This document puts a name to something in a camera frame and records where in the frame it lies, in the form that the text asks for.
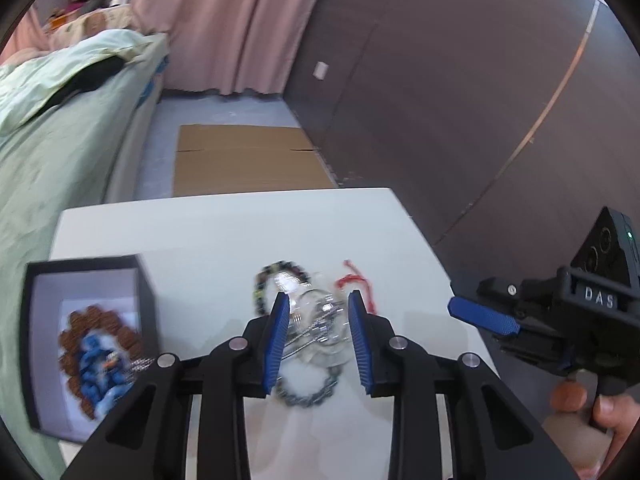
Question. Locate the pile of toys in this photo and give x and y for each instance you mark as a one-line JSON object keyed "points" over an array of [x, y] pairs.
{"points": [[80, 2]]}

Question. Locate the white wall switch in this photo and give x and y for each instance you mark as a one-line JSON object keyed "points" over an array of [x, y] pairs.
{"points": [[321, 70]]}

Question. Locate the tied pink curtain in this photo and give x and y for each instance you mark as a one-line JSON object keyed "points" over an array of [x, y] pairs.
{"points": [[27, 35]]}

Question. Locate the printed cream pillow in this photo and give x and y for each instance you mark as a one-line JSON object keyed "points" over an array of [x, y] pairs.
{"points": [[95, 22]]}

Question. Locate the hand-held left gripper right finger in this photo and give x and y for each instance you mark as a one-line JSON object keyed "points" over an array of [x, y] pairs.
{"points": [[361, 345]]}

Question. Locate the black jewelry box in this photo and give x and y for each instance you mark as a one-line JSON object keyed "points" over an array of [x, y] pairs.
{"points": [[147, 305]]}

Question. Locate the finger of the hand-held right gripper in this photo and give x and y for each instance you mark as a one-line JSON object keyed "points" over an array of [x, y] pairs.
{"points": [[487, 316], [500, 289]]}

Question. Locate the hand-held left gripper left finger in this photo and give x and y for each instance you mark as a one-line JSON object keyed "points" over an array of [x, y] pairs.
{"points": [[274, 345]]}

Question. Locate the flat brown cardboard sheet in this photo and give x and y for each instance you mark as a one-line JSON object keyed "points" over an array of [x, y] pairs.
{"points": [[240, 160]]}

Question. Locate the bed with green sheet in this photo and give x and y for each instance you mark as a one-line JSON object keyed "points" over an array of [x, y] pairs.
{"points": [[50, 175]]}

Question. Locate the person's right hand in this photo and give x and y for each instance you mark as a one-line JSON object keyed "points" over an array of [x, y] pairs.
{"points": [[607, 407]]}

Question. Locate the light green duvet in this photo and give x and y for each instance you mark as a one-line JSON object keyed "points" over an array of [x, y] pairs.
{"points": [[75, 60]]}

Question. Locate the long pink curtain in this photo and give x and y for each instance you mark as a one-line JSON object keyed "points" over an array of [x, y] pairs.
{"points": [[225, 20]]}

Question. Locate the black cloth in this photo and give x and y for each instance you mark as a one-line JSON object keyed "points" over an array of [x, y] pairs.
{"points": [[95, 72]]}

